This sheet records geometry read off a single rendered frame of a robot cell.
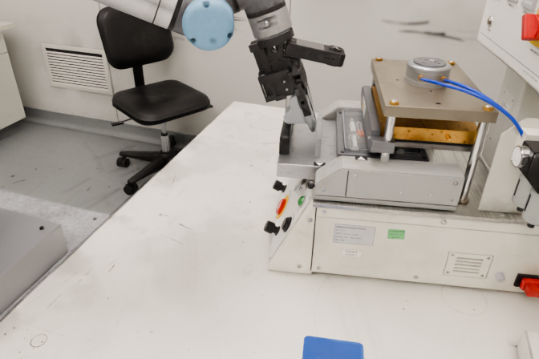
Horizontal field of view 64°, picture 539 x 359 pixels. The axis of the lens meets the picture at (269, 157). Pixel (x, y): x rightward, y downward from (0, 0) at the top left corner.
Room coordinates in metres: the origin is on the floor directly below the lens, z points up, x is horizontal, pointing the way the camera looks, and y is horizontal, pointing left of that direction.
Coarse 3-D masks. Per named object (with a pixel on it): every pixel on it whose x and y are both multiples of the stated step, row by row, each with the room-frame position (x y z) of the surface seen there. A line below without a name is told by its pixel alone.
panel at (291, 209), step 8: (288, 184) 0.89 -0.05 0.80; (280, 192) 0.93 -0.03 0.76; (288, 192) 0.85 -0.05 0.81; (304, 192) 0.72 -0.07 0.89; (312, 192) 0.68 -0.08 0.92; (288, 200) 0.80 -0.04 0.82; (296, 200) 0.74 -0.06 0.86; (304, 200) 0.68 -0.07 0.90; (288, 208) 0.77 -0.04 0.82; (296, 208) 0.71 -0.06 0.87; (304, 208) 0.66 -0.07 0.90; (280, 216) 0.79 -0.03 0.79; (288, 216) 0.73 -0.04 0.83; (296, 216) 0.68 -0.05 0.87; (280, 224) 0.75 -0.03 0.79; (288, 224) 0.68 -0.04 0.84; (280, 232) 0.71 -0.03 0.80; (288, 232) 0.67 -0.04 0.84; (272, 240) 0.73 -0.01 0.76; (280, 240) 0.68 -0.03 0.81; (272, 248) 0.70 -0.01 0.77; (272, 256) 0.67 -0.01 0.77
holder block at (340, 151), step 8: (336, 112) 0.90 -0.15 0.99; (336, 120) 0.87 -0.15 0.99; (336, 128) 0.84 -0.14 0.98; (336, 136) 0.81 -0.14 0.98; (336, 144) 0.78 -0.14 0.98; (344, 152) 0.71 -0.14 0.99; (376, 152) 0.71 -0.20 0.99; (424, 152) 0.72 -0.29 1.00; (416, 160) 0.69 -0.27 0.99; (424, 160) 0.69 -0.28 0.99
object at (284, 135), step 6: (282, 126) 0.79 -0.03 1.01; (288, 126) 0.79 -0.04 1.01; (282, 132) 0.76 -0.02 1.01; (288, 132) 0.76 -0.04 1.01; (282, 138) 0.74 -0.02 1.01; (288, 138) 0.74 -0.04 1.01; (282, 144) 0.74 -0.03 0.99; (288, 144) 0.74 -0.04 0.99; (282, 150) 0.74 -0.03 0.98; (288, 150) 0.74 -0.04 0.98
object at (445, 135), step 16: (384, 128) 0.70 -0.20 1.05; (400, 128) 0.69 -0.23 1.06; (416, 128) 0.69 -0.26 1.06; (432, 128) 0.69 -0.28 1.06; (448, 128) 0.69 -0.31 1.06; (464, 128) 0.69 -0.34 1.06; (400, 144) 0.69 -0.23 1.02; (416, 144) 0.69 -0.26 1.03; (432, 144) 0.69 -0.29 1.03; (448, 144) 0.69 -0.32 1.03; (464, 144) 0.68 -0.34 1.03
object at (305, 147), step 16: (320, 112) 0.86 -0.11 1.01; (304, 128) 0.86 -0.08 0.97; (320, 128) 0.78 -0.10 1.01; (304, 144) 0.79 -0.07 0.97; (320, 144) 0.74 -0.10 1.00; (288, 160) 0.72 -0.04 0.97; (304, 160) 0.72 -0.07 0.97; (320, 160) 0.72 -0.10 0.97; (288, 176) 0.71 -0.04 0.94; (304, 176) 0.70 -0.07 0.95
